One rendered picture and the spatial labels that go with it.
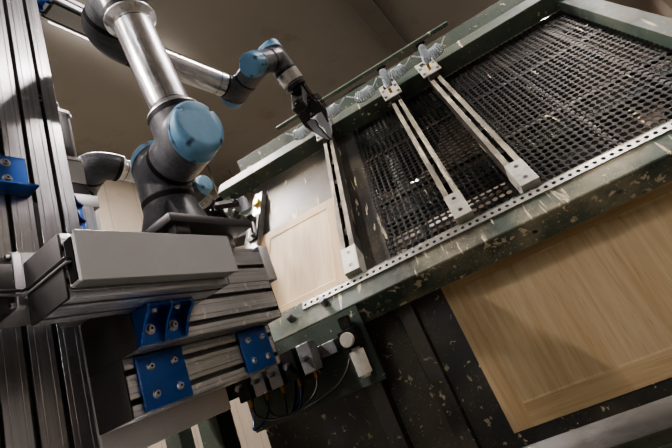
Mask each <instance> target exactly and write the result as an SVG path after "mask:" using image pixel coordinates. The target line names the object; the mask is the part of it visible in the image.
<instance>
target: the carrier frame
mask: <svg viewBox="0 0 672 448"><path fill-rule="evenodd" d="M364 324H365V327H366V329H367V332H368V334H369V336H370V339H371V341H372V343H373V346H374V348H375V350H376V353H377V355H378V358H379V360H380V362H381V365H382V367H383V369H384V372H385V374H386V376H387V378H386V379H384V380H381V381H379V382H377V383H374V384H372V385H370V386H367V387H365V388H362V389H360V390H358V391H355V392H353V393H351V394H348V395H346V396H343V397H341V398H339V399H336V400H334V401H332V402H329V403H327V404H324V405H322V406H320V407H317V408H315V409H313V410H310V411H308V412H306V413H303V414H301V415H298V416H296V417H294V418H291V419H289V420H287V421H284V422H282V423H279V424H277V425H275V426H272V427H270V428H268V429H266V432H267V435H268V439H269V442H270V445H271V448H522V447H525V446H528V445H530V444H533V443H536V442H539V441H542V440H545V439H548V438H551V437H553V436H556V435H559V434H562V433H565V432H568V431H571V430H573V429H576V428H579V427H582V426H585V425H588V424H591V423H594V422H596V421H599V420H602V419H605V418H608V417H611V416H614V415H616V414H619V413H622V412H625V411H628V410H631V409H634V408H636V407H639V406H642V405H645V404H648V403H651V402H654V401H657V400H659V399H662V398H665V397H668V396H671V395H672V377H671V378H668V379H665V380H662V381H659V382H657V383H654V384H651V385H648V386H646V387H643V388H640V389H637V390H634V391H632V392H629V393H626V394H623V395H620V396H618V397H615V398H612V399H609V400H606V401H604V402H601V403H598V404H595V405H593V406H590V407H587V408H584V409H581V410H579V411H576V412H573V413H570V414H567V415H565V416H562V417H559V418H556V419H553V420H551V421H548V422H545V423H542V424H540V425H537V426H534V427H531V428H528V429H526V430H523V431H520V432H517V433H514V432H513V430H512V428H511V426H510V424H509V422H508V420H507V418H506V416H505V414H504V412H503V410H502V408H501V406H500V404H499V402H498V400H497V398H496V396H495V394H494V393H493V391H492V389H491V387H490V385H489V383H488V381H487V379H486V377H485V375H484V373H483V371H482V369H481V367H480V365H479V363H478V361H477V359H476V357H475V355H474V353H473V351H472V349H471V347H470V345H469V343H468V341H467V339H466V337H465V335H464V333H463V331H462V329H461V327H460V325H459V323H458V321H457V319H456V317H455V315H454V313H453V311H452V310H451V308H450V306H449V304H448V302H447V300H446V298H445V296H444V294H443V292H442V290H441V288H439V289H437V290H435V291H433V292H431V293H428V294H426V295H424V296H422V297H420V298H418V299H415V300H413V301H411V302H409V303H407V304H405V305H402V306H400V307H398V308H396V309H394V310H392V311H389V312H387V313H385V314H383V315H381V316H379V317H376V318H374V319H372V320H370V321H368V322H366V323H364ZM198 428H199V432H200V436H201V440H202V444H203V448H241V445H240V441H239V438H238V434H237V431H236V427H235V424H234V420H233V417H232V413H231V410H230V409H229V410H227V411H225V412H222V413H220V414H218V415H216V416H214V417H212V418H209V419H207V420H205V421H203V422H201V423H199V424H198ZM610 448H672V427H670V428H667V429H664V430H661V431H658V432H655V433H652V434H649V435H646V436H643V437H640V438H637V439H634V440H631V441H628V442H625V443H622V444H619V445H616V446H613V447H610Z"/></svg>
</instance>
